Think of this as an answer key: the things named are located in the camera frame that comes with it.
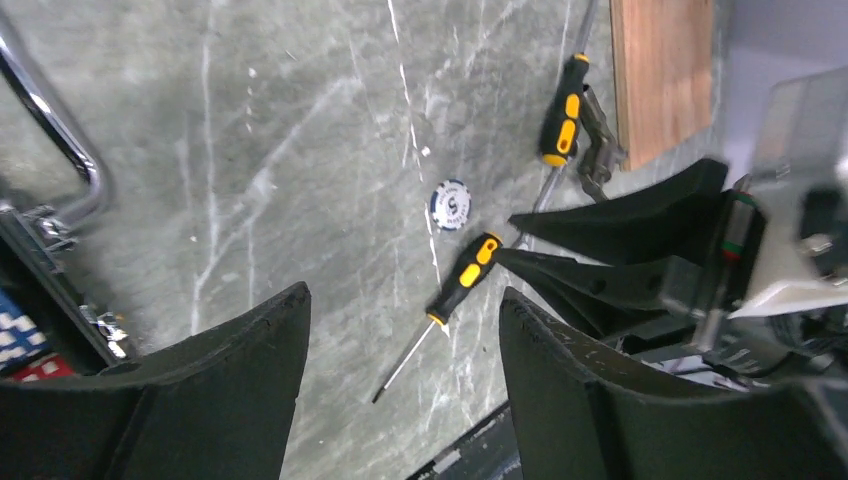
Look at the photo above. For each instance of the wooden board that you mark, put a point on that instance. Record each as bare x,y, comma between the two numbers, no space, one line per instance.
662,54

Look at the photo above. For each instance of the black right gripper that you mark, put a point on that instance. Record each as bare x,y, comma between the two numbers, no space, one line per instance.
582,410

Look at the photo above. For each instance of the black yellow long screwdriver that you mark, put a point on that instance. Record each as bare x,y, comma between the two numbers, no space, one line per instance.
560,129

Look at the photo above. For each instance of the white poker chip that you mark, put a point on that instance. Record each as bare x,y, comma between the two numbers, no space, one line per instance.
450,205

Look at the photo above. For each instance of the black yellow short screwdriver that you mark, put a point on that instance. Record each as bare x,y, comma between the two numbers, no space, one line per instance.
471,266

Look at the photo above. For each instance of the dark metal clamp tool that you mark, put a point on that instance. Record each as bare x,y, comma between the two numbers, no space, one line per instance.
604,153

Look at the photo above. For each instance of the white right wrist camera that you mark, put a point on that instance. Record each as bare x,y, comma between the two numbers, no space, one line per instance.
799,183

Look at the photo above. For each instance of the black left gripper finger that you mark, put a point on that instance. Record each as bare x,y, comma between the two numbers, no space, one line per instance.
216,405

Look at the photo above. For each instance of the black poker chip case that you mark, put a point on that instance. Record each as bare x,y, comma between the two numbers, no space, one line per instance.
49,326

